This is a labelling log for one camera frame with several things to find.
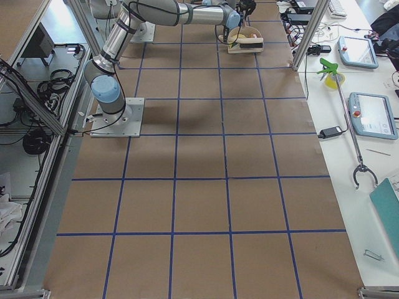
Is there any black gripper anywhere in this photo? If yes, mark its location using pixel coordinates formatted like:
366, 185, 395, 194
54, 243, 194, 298
236, 0, 256, 17
222, 26, 230, 40

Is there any yellow potato toy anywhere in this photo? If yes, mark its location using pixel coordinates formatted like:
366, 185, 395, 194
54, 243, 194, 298
227, 34, 246, 45

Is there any cream plastic dustpan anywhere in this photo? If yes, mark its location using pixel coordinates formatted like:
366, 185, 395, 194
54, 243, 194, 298
226, 21, 264, 54

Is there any cream hand brush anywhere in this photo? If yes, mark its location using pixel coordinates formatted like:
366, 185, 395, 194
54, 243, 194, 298
225, 34, 264, 54

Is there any black power brick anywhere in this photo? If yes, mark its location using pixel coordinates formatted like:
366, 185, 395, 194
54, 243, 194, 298
287, 14, 312, 26

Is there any white keyboard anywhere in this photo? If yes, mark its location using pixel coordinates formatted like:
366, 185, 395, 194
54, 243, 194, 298
327, 0, 347, 19

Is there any long metal reacher grabber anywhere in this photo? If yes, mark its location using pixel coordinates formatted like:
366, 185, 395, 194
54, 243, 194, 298
318, 58, 378, 189

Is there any far teach pendant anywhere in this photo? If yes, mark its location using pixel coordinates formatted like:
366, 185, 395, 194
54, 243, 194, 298
337, 36, 379, 69

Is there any teach pendant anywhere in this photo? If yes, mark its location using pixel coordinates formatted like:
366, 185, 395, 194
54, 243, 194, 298
349, 92, 398, 140
337, 36, 379, 69

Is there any black power adapter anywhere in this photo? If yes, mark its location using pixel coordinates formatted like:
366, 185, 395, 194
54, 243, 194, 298
317, 126, 344, 139

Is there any near teach pendant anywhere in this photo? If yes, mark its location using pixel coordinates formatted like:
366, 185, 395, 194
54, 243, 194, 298
349, 92, 398, 140

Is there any teal book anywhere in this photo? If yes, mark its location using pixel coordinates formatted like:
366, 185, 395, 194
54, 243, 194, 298
370, 178, 398, 255

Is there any white crumpled cloth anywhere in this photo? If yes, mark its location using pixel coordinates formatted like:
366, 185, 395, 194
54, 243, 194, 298
0, 173, 23, 237

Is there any aluminium frame post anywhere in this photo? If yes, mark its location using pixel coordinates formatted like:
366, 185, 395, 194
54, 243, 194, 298
292, 0, 329, 71

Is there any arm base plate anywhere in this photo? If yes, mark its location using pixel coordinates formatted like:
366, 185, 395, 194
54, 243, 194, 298
130, 22, 156, 43
89, 98, 145, 138

